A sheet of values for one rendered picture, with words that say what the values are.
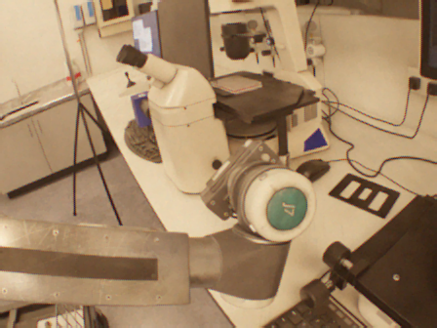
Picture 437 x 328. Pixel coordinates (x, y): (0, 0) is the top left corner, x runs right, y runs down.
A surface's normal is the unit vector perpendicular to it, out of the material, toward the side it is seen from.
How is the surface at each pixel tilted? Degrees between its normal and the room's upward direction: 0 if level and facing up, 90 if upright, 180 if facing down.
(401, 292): 0
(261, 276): 74
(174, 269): 56
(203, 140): 90
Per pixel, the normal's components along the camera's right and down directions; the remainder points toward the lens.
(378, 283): -0.15, -0.86
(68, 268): 0.47, -0.24
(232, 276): 0.36, 0.14
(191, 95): 0.46, 0.32
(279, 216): 0.11, 0.15
